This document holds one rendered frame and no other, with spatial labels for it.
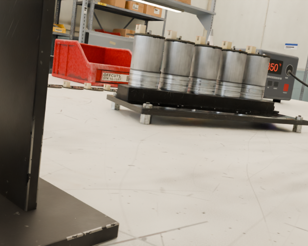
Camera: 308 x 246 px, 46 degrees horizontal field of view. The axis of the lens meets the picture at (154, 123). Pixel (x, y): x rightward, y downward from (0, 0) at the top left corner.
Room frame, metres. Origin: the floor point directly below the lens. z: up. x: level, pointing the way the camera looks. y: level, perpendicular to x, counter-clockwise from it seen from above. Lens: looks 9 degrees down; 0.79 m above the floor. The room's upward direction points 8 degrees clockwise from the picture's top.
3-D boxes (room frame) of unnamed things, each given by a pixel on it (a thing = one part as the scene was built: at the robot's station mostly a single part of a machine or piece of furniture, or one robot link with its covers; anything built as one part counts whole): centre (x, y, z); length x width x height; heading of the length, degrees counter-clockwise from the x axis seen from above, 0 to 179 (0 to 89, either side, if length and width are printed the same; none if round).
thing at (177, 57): (0.31, -0.01, 0.79); 0.02 x 0.02 x 0.05
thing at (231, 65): (0.33, -0.06, 0.79); 0.02 x 0.02 x 0.05
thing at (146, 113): (0.31, -0.05, 0.76); 0.16 x 0.07 x 0.01; 118
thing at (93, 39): (3.16, 0.09, 0.90); 1.30 x 0.06 x 0.12; 130
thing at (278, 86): (0.78, -0.18, 0.80); 0.15 x 0.12 x 0.10; 34
